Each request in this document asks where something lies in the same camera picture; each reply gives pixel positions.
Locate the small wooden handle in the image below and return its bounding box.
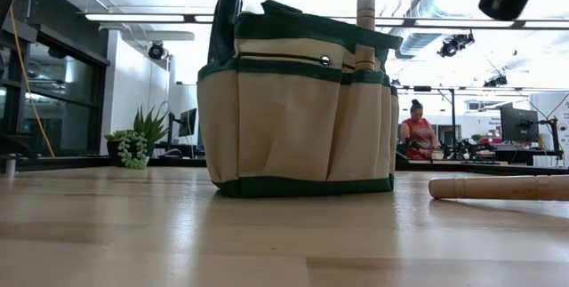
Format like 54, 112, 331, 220
354, 0, 377, 73

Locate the beige green-trimmed gardening bag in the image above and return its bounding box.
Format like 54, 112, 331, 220
196, 0, 404, 199

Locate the wooden-handled wire hand rake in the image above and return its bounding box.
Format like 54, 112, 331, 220
429, 174, 569, 203

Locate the black ceiling spotlight cluster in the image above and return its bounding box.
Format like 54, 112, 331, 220
437, 30, 476, 59

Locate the small black track light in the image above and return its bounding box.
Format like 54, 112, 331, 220
483, 73, 509, 88

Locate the round black ceiling spotlight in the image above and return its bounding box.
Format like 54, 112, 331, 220
147, 41, 166, 60

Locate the large black monitor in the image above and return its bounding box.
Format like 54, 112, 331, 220
500, 102, 541, 144

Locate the small black monitor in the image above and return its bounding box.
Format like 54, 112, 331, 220
167, 108, 198, 146

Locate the dark background desk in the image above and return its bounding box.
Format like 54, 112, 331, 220
488, 142, 565, 166

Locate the person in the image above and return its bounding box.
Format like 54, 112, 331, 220
398, 99, 441, 162

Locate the potted green succulent plant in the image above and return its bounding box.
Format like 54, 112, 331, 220
104, 104, 171, 171

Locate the black background rig frame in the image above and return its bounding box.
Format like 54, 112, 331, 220
390, 84, 569, 160

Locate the ceiling light rail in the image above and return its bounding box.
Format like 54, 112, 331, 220
83, 12, 569, 30

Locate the black table frame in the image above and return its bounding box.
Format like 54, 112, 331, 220
0, 155, 569, 177

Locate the thin yellow cable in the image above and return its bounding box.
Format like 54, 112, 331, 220
7, 0, 57, 159

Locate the silver metal post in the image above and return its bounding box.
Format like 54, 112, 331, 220
3, 153, 18, 179

